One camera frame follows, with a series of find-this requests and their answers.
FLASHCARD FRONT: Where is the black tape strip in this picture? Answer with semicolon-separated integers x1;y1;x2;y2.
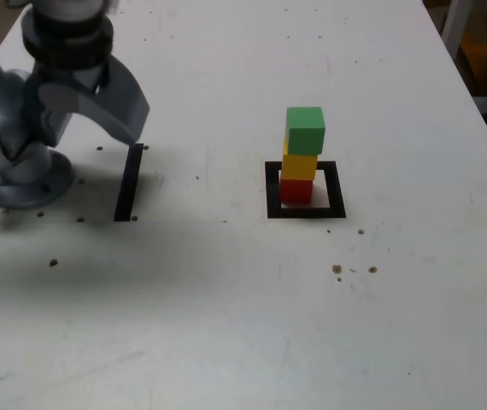
114;143;145;223

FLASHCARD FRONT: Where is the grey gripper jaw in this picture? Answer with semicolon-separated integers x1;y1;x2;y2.
76;57;151;149
23;73;80;149

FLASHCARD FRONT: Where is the white metal frame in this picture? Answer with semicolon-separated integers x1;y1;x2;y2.
441;0;487;116

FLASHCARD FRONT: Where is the black tape square outline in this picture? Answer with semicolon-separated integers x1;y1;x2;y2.
264;160;347;220

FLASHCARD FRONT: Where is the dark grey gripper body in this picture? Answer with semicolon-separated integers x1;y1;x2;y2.
33;59;111;93

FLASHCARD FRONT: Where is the yellow cube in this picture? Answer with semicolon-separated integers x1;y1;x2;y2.
280;136;318;181

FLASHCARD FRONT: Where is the red cube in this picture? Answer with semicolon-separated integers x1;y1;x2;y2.
279;177;314;205

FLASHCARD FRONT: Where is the green cube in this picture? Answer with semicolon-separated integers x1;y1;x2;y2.
285;106;326;155

